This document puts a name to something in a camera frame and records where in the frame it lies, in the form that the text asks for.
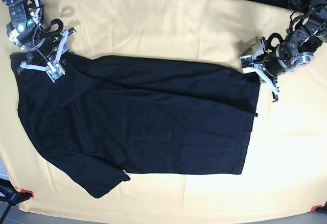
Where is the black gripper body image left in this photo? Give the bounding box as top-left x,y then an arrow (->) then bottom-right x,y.
16,28 -> 76,74

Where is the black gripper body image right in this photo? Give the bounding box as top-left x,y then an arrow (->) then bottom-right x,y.
243,37 -> 289,102

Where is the dark navy T-shirt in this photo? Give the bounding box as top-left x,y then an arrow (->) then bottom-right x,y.
10,53 -> 260,198

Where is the red-black clamp left corner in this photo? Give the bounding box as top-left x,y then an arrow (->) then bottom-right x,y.
1,188 -> 34,206

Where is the red-black clamp corner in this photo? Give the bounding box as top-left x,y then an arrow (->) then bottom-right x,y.
310,203 -> 327,214
1,188 -> 34,206

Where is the red-black clamp right corner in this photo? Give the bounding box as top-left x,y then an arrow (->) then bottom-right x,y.
310,203 -> 327,214

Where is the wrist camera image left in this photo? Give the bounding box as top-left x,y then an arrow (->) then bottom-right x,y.
46,62 -> 65,83

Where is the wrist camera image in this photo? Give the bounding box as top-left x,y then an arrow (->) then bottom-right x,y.
240,55 -> 254,74
46,62 -> 65,83

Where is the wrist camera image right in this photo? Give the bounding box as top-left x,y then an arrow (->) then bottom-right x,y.
240,55 -> 254,74

